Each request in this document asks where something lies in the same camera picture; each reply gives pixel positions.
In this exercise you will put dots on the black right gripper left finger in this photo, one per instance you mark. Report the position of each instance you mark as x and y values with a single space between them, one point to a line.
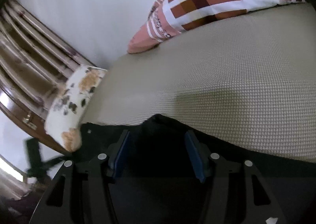
80 191

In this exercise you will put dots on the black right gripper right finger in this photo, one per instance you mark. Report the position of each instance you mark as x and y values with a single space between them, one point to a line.
237 191

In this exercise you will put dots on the black denim pants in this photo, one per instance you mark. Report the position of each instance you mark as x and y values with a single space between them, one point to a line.
155 182

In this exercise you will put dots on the white floral pillow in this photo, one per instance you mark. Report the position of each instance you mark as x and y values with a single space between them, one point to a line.
64 116

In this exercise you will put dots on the beige textured mattress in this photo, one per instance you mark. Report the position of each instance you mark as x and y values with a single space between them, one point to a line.
248 80

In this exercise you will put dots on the dark wooden bed frame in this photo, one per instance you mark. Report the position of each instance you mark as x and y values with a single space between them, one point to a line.
26 119

